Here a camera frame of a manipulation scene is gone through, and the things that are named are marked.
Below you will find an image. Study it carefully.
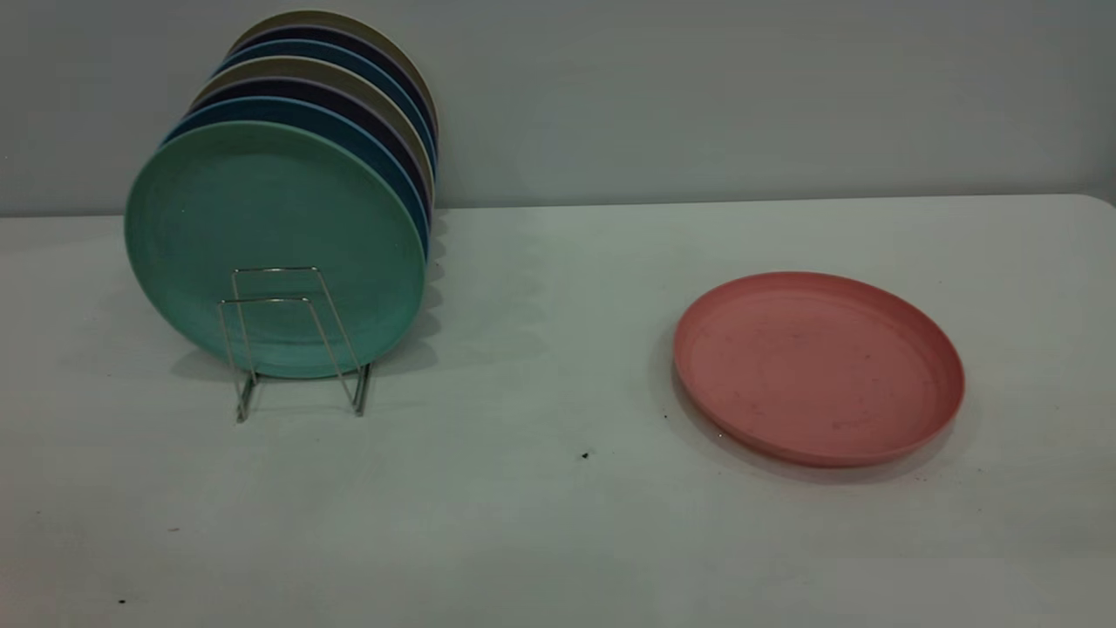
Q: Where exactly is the metal wire plate rack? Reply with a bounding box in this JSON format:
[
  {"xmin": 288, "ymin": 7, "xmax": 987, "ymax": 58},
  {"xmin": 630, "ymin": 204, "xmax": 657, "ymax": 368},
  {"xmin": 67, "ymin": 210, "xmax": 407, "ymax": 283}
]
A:
[{"xmin": 216, "ymin": 266, "xmax": 373, "ymax": 425}]

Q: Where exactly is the beige round plate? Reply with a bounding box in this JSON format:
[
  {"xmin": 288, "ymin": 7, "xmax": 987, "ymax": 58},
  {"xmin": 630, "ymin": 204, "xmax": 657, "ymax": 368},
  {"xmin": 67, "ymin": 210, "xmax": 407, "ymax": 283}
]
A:
[{"xmin": 189, "ymin": 56, "xmax": 435, "ymax": 206}]

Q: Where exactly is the green round plate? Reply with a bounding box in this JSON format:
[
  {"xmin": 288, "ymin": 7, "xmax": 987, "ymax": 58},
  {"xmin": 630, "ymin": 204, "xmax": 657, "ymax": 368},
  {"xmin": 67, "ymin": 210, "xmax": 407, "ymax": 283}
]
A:
[{"xmin": 124, "ymin": 120, "xmax": 428, "ymax": 380}]

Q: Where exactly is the blue round plate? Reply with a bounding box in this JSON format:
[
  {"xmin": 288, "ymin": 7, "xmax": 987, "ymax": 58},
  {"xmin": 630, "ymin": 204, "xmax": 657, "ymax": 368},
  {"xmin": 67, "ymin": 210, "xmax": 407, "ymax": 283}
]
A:
[
  {"xmin": 214, "ymin": 38, "xmax": 437, "ymax": 167},
  {"xmin": 161, "ymin": 96, "xmax": 431, "ymax": 263}
]

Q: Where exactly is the dark purple round plate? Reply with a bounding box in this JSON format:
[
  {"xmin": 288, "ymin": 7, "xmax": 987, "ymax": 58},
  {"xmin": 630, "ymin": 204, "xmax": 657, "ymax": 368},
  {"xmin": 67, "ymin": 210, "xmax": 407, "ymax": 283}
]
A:
[
  {"xmin": 228, "ymin": 24, "xmax": 439, "ymax": 140},
  {"xmin": 189, "ymin": 78, "xmax": 434, "ymax": 223}
]

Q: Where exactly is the pink round plate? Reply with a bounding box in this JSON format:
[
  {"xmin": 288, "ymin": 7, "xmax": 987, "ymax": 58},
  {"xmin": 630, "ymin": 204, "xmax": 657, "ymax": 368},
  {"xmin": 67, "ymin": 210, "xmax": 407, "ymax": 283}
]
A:
[{"xmin": 672, "ymin": 271, "xmax": 966, "ymax": 468}]

